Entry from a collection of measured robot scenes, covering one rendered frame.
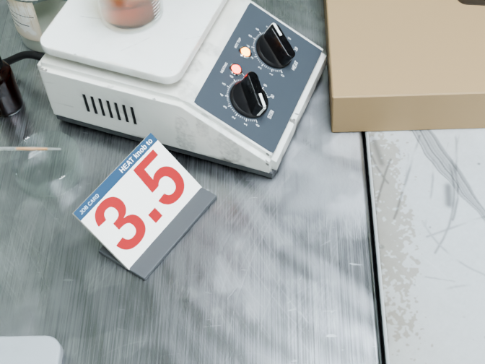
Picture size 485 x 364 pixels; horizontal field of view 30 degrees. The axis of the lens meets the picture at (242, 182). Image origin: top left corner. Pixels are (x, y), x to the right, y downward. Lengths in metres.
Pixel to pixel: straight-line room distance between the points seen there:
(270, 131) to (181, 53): 0.09
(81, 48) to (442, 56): 0.28
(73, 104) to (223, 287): 0.20
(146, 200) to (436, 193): 0.22
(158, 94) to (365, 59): 0.17
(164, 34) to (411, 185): 0.22
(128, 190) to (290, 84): 0.16
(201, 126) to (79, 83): 0.10
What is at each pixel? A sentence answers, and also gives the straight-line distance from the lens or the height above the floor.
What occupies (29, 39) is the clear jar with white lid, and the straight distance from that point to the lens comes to 0.83.
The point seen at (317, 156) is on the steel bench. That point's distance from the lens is 0.73.
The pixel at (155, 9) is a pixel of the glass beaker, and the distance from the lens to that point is 0.70.
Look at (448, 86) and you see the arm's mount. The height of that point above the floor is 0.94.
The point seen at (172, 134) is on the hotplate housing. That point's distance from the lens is 0.71.
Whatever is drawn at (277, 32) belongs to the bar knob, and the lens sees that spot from 0.73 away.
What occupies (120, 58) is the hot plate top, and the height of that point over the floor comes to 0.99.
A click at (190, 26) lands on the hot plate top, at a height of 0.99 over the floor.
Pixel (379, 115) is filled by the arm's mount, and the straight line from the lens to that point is 0.73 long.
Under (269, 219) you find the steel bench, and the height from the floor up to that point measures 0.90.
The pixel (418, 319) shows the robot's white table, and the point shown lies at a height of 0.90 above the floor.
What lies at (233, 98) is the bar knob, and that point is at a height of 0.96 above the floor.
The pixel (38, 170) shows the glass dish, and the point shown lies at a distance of 0.75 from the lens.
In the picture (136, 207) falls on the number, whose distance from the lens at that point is 0.68.
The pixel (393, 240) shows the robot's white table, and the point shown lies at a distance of 0.68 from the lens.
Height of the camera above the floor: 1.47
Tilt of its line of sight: 52 degrees down
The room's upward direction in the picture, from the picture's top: 6 degrees counter-clockwise
